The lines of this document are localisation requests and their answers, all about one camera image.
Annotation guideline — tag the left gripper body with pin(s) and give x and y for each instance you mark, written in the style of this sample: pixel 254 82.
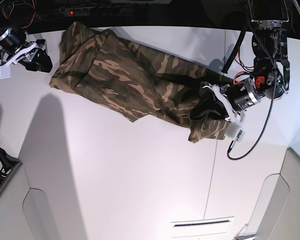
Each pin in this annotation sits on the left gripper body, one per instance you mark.
pixel 229 109

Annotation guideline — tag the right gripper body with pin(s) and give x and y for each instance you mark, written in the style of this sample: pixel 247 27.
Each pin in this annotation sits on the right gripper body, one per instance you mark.
pixel 12 52

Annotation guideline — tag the camouflage T-shirt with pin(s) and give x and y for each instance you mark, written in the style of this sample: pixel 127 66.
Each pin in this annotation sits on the camouflage T-shirt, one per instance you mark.
pixel 132 79

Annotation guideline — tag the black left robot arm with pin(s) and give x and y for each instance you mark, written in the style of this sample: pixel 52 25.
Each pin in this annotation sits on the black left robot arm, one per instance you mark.
pixel 269 77

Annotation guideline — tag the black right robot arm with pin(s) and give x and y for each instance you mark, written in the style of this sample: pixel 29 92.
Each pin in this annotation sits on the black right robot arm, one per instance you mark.
pixel 17 33

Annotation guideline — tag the white power strip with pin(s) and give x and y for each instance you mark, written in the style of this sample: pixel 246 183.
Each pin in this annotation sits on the white power strip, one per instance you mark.
pixel 86 11

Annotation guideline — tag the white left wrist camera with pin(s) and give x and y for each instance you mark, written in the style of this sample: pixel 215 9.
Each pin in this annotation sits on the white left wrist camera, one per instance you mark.
pixel 235 132

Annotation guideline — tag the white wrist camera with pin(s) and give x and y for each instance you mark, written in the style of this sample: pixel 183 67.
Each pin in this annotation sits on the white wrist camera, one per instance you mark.
pixel 5 72
pixel 235 132

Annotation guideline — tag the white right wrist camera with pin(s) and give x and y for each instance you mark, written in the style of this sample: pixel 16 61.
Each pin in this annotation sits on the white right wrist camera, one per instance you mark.
pixel 5 72

